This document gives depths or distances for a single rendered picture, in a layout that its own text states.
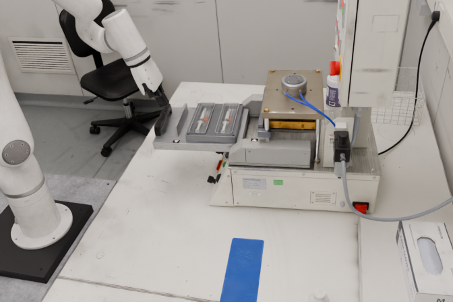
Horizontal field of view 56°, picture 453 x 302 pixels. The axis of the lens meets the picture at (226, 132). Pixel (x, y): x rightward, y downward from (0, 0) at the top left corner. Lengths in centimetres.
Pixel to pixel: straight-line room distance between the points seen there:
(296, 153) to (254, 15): 174
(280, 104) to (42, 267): 85
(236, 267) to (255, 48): 196
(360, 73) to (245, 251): 61
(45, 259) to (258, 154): 71
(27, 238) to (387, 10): 122
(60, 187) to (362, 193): 108
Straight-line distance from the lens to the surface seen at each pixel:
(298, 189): 138
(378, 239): 134
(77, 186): 170
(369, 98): 120
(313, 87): 138
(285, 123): 131
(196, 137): 139
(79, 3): 125
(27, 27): 369
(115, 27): 134
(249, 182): 138
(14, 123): 124
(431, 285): 119
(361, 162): 138
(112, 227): 150
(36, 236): 150
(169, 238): 141
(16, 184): 136
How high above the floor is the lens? 179
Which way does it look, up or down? 35 degrees down
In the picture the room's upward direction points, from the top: 5 degrees counter-clockwise
